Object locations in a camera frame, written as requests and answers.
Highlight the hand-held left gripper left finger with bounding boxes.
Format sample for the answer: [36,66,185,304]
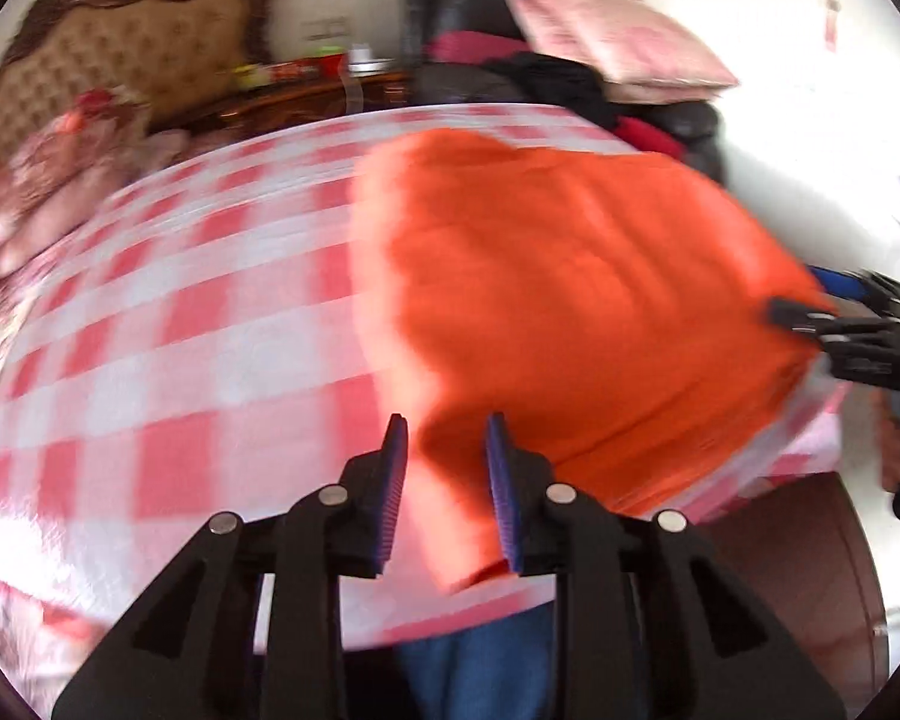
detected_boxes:
[51,412,410,720]

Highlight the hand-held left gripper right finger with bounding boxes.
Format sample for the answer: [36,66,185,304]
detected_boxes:
[484,412,847,720]

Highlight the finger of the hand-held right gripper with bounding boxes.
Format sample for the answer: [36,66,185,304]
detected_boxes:
[808,264,900,317]
[766,296,900,350]

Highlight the orange pants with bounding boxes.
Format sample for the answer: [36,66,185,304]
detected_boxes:
[349,127,841,593]

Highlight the person's blue jeans leg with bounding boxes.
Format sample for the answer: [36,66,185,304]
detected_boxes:
[394,604,560,720]

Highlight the red clothing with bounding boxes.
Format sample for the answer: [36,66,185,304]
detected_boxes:
[613,116,685,160]

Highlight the brown furniture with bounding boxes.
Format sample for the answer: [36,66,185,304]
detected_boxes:
[690,469,890,700]

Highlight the red white checkered plastic sheet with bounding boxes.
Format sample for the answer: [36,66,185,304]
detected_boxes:
[0,101,848,653]

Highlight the large pink cushion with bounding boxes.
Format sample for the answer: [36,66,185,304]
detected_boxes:
[506,0,741,104]

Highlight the black clothing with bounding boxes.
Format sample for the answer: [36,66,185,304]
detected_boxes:
[487,52,625,130]

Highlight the carved wooden nightstand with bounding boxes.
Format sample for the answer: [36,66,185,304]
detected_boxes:
[150,67,415,142]

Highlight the pink cloth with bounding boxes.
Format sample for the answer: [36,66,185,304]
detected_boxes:
[426,30,527,66]

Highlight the white device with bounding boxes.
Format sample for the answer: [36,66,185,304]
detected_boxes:
[345,45,392,77]

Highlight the pink floral quilt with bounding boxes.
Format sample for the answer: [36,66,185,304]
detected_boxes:
[0,157,125,290]

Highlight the black leather sofa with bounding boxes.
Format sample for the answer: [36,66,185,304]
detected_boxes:
[405,0,730,182]

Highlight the tufted carved wooden headboard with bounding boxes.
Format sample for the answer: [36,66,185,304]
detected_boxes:
[0,0,272,166]

